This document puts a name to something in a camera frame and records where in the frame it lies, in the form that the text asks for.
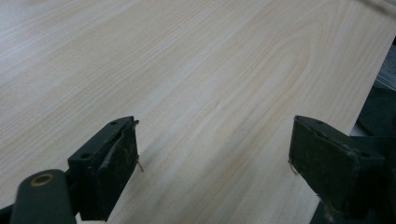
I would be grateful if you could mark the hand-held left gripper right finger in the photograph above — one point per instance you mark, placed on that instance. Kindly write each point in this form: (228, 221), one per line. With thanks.
(330, 165)

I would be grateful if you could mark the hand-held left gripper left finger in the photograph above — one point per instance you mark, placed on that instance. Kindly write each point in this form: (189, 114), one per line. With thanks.
(102, 168)

